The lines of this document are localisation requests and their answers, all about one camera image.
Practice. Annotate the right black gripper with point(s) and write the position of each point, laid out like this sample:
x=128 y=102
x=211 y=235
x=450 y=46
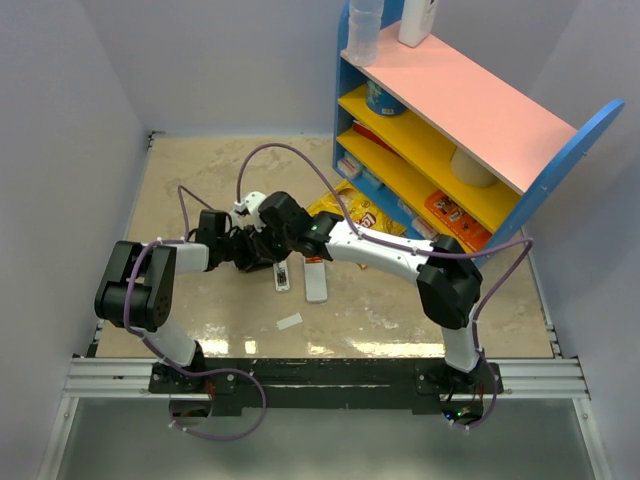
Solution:
x=260 y=235

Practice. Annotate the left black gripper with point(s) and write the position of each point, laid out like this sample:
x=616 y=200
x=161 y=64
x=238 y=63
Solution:
x=250 y=261

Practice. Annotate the white long remote control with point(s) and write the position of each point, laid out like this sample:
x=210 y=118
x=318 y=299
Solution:
x=281 y=276

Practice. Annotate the grey button remote control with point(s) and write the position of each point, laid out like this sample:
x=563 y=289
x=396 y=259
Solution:
x=315 y=280

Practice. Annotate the white battery cover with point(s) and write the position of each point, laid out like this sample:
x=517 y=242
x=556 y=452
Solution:
x=289 y=322

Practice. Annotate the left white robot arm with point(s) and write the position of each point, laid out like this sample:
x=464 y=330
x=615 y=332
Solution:
x=136 y=290

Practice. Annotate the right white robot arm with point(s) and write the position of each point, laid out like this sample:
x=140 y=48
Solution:
x=448 y=282

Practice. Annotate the yellow Lays chip bag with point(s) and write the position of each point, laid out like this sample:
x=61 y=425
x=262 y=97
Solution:
x=361 y=209

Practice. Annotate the pack of tissue packets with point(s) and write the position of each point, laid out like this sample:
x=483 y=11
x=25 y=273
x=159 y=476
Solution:
x=358 y=173

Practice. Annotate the red flat box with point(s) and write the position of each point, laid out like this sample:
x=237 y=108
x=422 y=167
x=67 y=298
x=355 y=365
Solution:
x=369 y=134

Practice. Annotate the blue snack can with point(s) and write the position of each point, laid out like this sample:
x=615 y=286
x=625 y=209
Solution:
x=381 y=102

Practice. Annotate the orange product box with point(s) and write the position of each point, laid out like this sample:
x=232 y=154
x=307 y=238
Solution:
x=465 y=228

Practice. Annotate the brown paper roll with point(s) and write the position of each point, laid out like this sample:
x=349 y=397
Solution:
x=469 y=171

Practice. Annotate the blue yellow pink shelf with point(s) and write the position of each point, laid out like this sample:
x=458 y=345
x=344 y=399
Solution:
x=452 y=102

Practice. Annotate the clear plastic bottle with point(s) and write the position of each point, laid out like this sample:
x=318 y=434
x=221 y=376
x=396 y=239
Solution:
x=364 y=25

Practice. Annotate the white plastic container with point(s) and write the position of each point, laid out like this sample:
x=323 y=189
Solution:
x=416 y=21

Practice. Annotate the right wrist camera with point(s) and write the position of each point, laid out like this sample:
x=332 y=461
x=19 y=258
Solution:
x=249 y=204

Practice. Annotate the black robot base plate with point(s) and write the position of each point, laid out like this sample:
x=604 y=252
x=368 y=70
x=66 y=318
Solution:
x=420 y=385

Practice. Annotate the aluminium rail frame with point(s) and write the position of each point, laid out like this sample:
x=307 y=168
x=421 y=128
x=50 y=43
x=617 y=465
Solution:
x=108 y=426

